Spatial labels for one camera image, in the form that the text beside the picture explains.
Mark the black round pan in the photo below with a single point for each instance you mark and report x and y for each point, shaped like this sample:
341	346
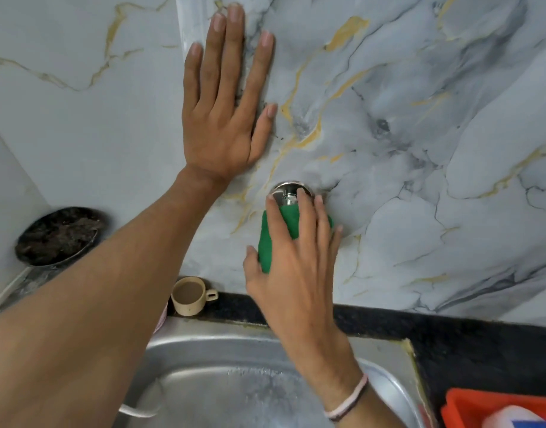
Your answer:
59	236

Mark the green scrub pad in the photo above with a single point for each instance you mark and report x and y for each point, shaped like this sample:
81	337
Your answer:
267	245

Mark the person's right middle finger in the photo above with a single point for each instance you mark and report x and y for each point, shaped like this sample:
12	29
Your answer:
306	222

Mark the person's right hand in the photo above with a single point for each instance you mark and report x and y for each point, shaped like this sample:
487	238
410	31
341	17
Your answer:
299	298

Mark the white plastic bottle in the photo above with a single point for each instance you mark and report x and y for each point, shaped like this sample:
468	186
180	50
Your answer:
509	416

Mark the person's right little finger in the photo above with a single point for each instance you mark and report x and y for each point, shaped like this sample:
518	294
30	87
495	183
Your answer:
336	247

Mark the pink and white wristband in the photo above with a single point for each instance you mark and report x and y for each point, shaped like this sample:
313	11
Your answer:
349	398

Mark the orange plastic crate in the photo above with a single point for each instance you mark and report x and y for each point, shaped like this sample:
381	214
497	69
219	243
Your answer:
460	405

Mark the person's left hand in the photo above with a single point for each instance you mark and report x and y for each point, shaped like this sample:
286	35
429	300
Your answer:
215	133

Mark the beige cup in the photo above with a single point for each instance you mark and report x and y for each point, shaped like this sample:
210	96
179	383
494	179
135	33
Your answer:
189	299

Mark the person's right thumb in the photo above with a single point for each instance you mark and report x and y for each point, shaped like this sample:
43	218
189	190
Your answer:
251	265

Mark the person's right forearm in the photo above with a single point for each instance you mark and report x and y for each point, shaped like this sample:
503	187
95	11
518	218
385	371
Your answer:
371	410

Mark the person's left forearm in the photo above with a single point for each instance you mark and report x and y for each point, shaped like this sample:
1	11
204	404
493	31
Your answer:
90	307

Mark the person's left little finger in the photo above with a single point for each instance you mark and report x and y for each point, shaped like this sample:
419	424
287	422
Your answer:
191	75

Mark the stainless steel sink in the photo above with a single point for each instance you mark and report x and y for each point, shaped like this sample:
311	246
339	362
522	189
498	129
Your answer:
219	387

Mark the chrome wall tap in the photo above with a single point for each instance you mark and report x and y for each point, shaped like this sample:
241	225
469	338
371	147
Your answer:
285	191

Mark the person's left thumb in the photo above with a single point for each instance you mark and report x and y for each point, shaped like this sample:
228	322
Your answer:
266	129

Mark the person's left middle finger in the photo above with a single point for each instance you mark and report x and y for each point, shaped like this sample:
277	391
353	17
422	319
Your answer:
230	53

